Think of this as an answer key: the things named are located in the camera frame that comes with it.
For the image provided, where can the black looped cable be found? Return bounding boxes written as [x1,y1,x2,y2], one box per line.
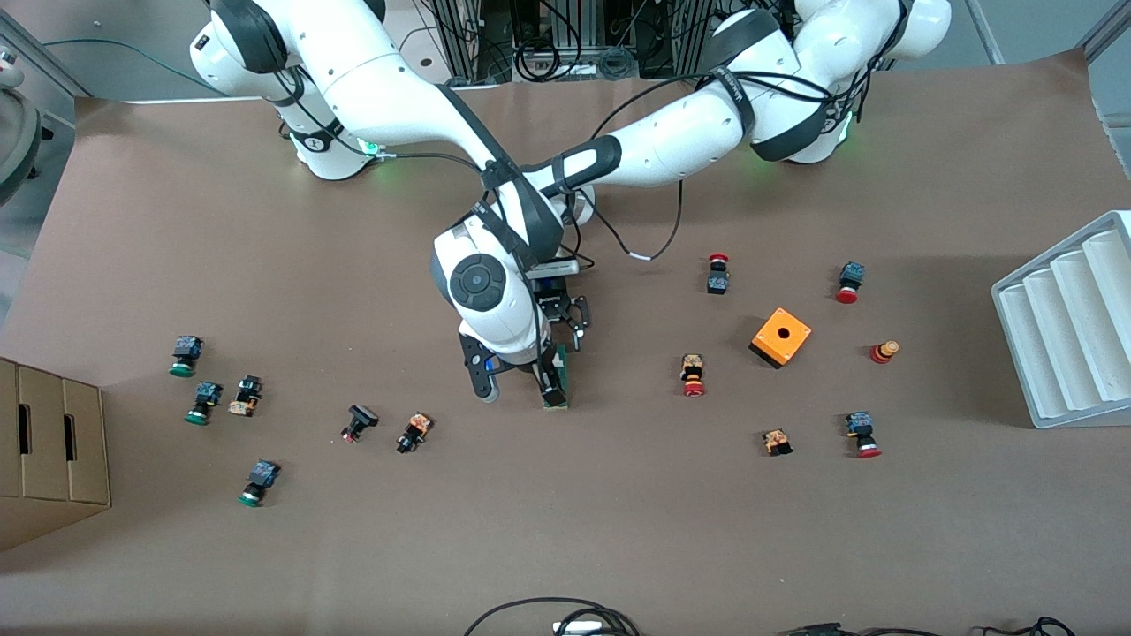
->
[462,597,641,636]

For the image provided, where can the green mushroom pushbutton switch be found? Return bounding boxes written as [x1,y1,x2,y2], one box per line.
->
[184,381,224,427]
[237,459,282,509]
[170,335,205,379]

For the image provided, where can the grey ribbed plastic tray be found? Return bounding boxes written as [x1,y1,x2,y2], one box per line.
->
[991,209,1131,430]

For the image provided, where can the beige black switch block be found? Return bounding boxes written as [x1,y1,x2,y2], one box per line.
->
[227,375,263,418]

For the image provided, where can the black flat-head switch red contacts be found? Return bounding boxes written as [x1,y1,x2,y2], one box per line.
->
[340,404,380,443]

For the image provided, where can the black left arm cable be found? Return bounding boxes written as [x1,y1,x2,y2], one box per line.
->
[583,172,686,261]

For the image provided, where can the grey round device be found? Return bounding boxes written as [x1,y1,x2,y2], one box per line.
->
[0,44,49,208]

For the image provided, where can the black selector switch orange block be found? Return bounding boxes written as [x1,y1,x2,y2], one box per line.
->
[396,412,434,455]

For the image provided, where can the aluminium rack with cables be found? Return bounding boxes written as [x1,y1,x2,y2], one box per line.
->
[422,0,801,85]

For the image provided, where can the brown table cover mat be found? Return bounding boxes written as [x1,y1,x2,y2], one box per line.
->
[0,49,1131,636]

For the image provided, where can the green load switch white end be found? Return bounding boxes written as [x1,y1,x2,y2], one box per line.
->
[541,349,573,410]

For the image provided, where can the orange button enclosure box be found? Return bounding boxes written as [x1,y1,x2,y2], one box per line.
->
[748,307,813,370]

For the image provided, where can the brown cardboard bin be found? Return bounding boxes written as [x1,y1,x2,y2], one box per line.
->
[16,364,72,541]
[60,375,113,529]
[0,356,23,553]

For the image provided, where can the black cable bundle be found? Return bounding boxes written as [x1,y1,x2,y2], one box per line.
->
[778,622,937,636]
[972,616,1079,636]

